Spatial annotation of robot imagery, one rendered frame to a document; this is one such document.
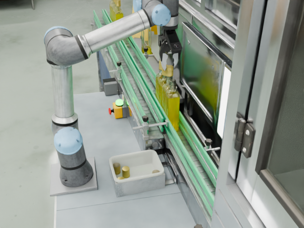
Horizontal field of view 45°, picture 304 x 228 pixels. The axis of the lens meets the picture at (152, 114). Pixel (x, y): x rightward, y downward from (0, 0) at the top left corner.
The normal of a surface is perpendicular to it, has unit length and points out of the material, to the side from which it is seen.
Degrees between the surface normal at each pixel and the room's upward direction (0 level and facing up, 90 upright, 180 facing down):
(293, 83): 90
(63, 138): 8
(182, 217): 0
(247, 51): 90
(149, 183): 90
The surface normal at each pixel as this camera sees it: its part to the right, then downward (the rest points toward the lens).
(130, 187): 0.27, 0.53
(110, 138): 0.00, -0.84
